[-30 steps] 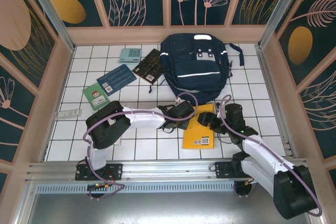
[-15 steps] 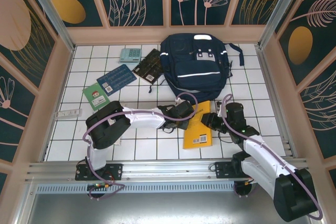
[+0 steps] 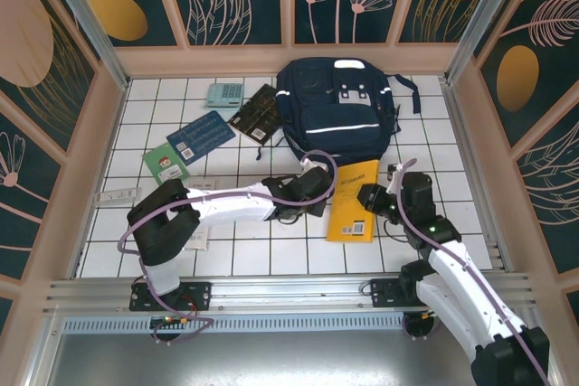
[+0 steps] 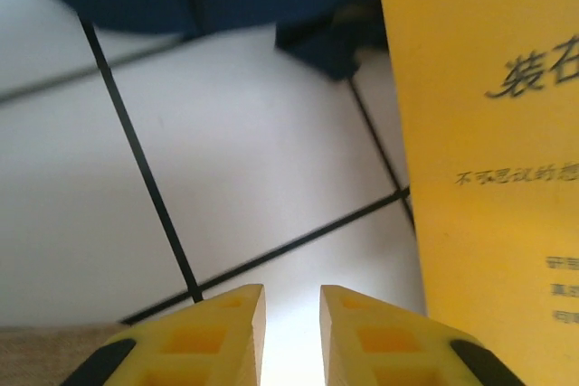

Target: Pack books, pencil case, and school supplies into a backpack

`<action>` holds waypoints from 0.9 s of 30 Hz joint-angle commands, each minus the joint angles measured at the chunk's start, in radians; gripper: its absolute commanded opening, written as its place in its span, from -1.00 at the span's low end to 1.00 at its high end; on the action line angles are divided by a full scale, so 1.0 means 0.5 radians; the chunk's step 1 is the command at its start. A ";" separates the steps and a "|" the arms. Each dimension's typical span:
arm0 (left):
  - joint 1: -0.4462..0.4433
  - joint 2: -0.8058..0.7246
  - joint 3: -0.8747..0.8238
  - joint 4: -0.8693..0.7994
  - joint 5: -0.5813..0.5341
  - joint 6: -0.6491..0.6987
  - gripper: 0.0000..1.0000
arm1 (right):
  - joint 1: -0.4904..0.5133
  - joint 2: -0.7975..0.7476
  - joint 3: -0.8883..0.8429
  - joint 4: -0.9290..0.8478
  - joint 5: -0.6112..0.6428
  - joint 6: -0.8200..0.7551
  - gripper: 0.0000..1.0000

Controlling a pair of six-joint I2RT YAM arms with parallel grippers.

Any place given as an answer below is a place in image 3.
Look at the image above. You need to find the wall panel with white leaves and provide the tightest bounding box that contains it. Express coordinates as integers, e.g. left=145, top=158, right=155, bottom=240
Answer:
left=161, top=0, right=287, bottom=49

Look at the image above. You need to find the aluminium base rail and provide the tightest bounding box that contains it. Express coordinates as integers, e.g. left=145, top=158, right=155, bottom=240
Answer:
left=43, top=271, right=537, bottom=315

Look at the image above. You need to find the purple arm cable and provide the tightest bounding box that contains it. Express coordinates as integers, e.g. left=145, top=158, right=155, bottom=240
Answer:
left=118, top=149, right=339, bottom=346
left=394, top=157, right=551, bottom=386

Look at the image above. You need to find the wall panel with orange oval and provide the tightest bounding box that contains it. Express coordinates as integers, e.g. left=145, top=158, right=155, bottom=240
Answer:
left=478, top=0, right=579, bottom=148

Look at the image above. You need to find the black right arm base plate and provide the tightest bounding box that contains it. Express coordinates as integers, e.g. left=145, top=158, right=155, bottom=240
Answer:
left=369, top=277, right=426, bottom=311

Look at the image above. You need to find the light blue calculator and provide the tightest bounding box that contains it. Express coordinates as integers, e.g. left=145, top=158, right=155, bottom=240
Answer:
left=206, top=82, right=245, bottom=110

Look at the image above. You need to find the black book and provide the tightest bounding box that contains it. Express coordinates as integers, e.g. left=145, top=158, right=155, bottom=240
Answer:
left=227, top=83, right=282, bottom=146

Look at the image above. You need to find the blue book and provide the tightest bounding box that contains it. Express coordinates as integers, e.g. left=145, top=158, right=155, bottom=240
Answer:
left=166, top=109, right=236, bottom=162

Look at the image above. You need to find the aluminium side rail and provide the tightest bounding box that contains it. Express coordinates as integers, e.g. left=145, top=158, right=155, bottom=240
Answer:
left=441, top=78, right=517, bottom=274

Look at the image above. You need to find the wall panel with pink fronds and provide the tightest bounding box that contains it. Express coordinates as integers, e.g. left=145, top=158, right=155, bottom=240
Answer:
left=515, top=105, right=579, bottom=275

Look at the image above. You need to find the small circuit board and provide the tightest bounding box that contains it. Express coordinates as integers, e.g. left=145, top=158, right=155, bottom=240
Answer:
left=150, top=313, right=192, bottom=329

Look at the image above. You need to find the perforated metal cable tray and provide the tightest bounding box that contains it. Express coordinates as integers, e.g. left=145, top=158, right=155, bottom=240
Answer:
left=61, top=316, right=526, bottom=334

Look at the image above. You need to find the wall panel with large pink circle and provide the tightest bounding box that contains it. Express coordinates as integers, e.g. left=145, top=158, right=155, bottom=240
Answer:
left=0, top=0, right=100, bottom=155

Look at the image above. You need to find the aluminium corner post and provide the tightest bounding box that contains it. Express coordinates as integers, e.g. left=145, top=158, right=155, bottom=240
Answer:
left=442, top=0, right=539, bottom=84
left=38, top=0, right=132, bottom=91

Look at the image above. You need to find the navy blue backpack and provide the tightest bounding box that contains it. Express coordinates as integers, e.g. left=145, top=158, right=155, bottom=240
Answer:
left=255, top=56, right=422, bottom=162

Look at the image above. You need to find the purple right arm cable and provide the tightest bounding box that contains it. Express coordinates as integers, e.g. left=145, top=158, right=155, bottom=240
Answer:
left=394, top=157, right=551, bottom=386

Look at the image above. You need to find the clear packaged stationery set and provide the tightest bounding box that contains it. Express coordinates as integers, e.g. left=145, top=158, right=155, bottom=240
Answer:
left=183, top=174, right=219, bottom=252

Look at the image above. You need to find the yellow book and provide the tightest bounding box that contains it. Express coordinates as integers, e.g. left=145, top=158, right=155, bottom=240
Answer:
left=326, top=158, right=382, bottom=244

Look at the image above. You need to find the wall panel with single flower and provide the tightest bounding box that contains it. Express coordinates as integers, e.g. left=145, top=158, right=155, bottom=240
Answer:
left=0, top=109, right=63, bottom=279

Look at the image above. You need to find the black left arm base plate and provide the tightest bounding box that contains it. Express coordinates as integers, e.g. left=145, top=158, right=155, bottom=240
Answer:
left=128, top=280, right=214, bottom=313

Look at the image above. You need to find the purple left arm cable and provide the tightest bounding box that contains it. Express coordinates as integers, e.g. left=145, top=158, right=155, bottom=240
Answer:
left=118, top=149, right=339, bottom=346

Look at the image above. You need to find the green house notepad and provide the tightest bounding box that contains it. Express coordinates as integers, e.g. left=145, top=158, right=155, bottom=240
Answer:
left=142, top=143, right=191, bottom=181

